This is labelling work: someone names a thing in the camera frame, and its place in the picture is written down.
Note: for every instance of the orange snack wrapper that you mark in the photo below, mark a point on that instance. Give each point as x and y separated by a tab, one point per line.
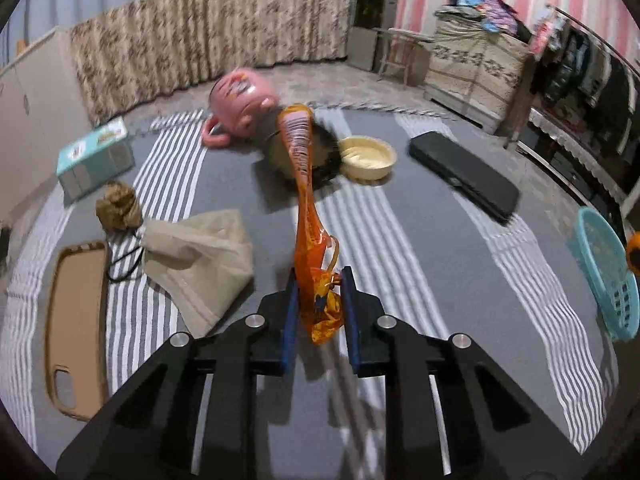
302	220

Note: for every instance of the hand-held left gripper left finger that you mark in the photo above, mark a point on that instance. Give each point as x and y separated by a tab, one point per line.
287	320

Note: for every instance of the pink pig-shaped pot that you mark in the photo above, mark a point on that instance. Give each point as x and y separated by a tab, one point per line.
240	97

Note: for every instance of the teal tissue box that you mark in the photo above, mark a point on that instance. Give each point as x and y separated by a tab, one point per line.
92	160

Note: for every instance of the grey white striped blanket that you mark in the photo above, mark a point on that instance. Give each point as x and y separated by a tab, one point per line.
425	270

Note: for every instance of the pile of folded clothes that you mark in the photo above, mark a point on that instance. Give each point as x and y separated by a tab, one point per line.
475	7

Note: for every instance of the cloth-covered cabinet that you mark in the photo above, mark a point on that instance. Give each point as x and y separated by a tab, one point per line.
475	70

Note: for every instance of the grey water dispenser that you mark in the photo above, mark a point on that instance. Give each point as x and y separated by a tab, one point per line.
370	30

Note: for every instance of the black round dish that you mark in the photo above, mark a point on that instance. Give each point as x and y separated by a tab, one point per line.
325	160

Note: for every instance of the pink white hanging bag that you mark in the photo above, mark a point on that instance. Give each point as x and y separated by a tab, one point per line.
542	37

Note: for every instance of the white low cabinet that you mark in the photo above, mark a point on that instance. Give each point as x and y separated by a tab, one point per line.
35	100

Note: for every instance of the crumpled brown paper ball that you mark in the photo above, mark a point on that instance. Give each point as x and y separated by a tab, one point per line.
117	207

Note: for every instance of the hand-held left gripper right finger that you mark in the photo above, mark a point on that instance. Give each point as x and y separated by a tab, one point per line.
350	320

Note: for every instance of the lace-covered low shelf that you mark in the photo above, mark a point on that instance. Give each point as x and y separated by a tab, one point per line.
575	155

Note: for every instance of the orange fruit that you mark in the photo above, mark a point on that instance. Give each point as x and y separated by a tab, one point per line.
634	255

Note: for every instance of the blue and floral curtain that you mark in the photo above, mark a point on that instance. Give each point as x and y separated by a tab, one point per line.
200	35

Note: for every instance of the black rectangular case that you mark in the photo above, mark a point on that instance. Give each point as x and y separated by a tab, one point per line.
465	175

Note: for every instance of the teal plastic basket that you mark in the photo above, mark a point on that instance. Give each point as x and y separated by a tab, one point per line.
600	270

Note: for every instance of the row of hanging clothes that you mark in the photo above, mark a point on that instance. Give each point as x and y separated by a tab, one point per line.
585	80

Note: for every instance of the metal clothes rack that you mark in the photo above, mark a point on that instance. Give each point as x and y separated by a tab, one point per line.
590	30

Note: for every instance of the brown phone case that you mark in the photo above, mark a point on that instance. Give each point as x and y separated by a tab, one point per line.
75	330

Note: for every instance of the yellow bowl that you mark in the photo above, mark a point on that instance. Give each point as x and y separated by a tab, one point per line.
367	160

